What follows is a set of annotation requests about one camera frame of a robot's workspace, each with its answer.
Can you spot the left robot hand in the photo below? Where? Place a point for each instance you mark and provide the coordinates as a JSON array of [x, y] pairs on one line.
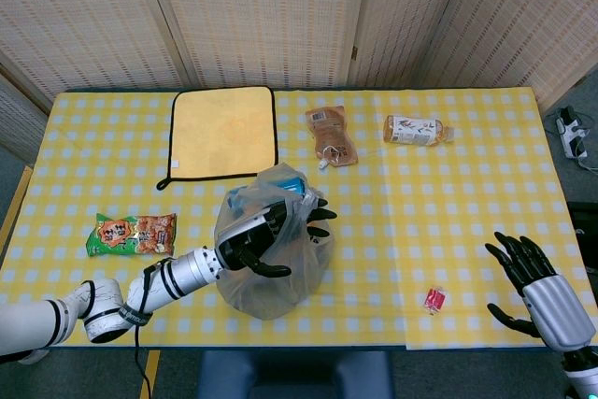
[[261, 242]]

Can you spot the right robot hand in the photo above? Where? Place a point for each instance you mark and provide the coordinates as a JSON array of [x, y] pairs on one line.
[[537, 287]]

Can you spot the clear plastic bag with goods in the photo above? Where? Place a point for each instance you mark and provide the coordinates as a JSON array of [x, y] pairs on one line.
[[275, 277]]

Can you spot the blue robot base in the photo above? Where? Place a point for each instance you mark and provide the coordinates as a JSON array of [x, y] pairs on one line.
[[294, 374]]

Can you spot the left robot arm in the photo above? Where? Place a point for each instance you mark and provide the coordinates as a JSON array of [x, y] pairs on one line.
[[117, 298]]

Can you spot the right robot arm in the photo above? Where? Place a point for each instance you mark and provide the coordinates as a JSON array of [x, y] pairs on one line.
[[581, 373]]

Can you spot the black object beside table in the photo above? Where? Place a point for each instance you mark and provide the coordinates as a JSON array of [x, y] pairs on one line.
[[586, 231]]

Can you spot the small red candy packet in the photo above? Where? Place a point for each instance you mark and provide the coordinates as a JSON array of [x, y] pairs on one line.
[[433, 301]]

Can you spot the yellow cloth with black trim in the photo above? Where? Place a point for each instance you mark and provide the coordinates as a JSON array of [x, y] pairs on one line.
[[223, 133]]

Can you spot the brown spouted drink pouch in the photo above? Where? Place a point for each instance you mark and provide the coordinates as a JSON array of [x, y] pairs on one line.
[[330, 137]]

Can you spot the green orange snack packet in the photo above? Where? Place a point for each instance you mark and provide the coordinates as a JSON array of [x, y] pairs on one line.
[[132, 234]]

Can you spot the yellow white checkered tablecloth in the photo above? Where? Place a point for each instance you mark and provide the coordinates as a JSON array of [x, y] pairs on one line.
[[420, 212]]

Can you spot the white power strip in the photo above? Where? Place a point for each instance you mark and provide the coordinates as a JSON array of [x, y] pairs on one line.
[[571, 133]]

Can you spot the orange tea bottle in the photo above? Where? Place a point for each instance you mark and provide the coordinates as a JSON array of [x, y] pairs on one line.
[[416, 131]]

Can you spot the woven folding screen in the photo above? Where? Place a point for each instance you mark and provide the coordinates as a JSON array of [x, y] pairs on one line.
[[289, 16]]

